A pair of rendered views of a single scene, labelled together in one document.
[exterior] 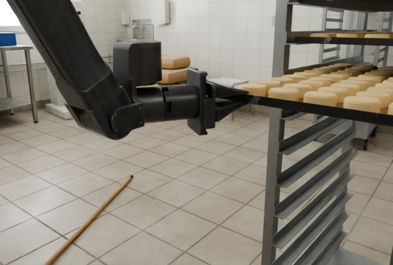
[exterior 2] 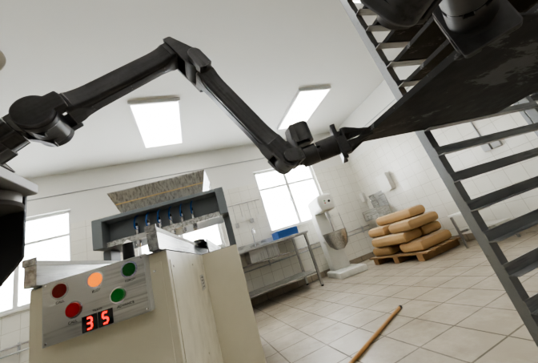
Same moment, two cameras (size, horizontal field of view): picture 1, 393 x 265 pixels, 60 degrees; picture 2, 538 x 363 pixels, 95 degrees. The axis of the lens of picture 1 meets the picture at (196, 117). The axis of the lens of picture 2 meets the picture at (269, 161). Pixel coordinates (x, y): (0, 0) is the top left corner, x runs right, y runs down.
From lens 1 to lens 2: 0.38 m
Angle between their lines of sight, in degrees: 45
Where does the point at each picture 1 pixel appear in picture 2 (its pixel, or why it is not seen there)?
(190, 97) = (330, 139)
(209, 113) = (343, 143)
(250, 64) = (484, 191)
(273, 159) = (455, 190)
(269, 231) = (495, 262)
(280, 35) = not seen: hidden behind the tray
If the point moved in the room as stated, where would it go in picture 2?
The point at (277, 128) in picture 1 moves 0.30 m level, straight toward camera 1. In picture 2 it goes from (441, 164) to (408, 164)
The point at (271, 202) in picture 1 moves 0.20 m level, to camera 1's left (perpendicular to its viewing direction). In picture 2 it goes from (477, 229) to (405, 248)
